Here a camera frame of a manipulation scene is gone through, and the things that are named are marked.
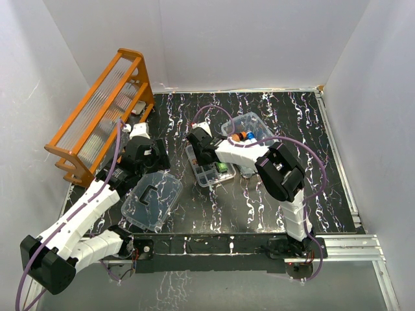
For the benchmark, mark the clear kit lid black handle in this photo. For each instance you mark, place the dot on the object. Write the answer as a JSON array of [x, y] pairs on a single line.
[[149, 203]]

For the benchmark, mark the clear compartment organizer tray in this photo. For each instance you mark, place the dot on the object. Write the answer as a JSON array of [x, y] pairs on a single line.
[[208, 175]]

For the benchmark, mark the clear medicine kit box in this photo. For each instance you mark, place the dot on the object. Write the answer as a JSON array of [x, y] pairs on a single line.
[[251, 124]]

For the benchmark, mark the orange wooden rack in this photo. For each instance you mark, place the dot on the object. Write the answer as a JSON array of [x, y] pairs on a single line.
[[85, 137]]

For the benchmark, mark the green medicine carton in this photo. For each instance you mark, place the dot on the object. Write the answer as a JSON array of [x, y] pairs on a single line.
[[222, 167]]

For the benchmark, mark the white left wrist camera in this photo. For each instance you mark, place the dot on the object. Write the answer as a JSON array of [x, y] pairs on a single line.
[[137, 130]]

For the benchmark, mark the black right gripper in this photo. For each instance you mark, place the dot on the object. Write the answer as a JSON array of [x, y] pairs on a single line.
[[201, 161]]

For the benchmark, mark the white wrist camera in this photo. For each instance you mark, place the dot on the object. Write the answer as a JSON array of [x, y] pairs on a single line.
[[137, 130], [203, 125]]

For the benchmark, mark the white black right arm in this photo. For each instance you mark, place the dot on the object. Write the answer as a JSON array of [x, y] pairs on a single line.
[[282, 176]]

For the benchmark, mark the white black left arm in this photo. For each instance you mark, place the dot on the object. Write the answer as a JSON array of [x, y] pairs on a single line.
[[53, 272]]

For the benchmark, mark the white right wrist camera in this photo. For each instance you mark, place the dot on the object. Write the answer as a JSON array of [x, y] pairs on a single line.
[[203, 125]]

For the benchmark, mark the brown bottle orange cap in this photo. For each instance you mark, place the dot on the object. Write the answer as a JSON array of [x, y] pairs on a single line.
[[239, 137]]

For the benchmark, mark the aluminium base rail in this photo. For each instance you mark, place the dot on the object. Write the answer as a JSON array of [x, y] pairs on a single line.
[[146, 246]]

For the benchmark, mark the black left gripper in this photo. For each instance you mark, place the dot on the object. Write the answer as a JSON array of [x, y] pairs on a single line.
[[160, 161]]

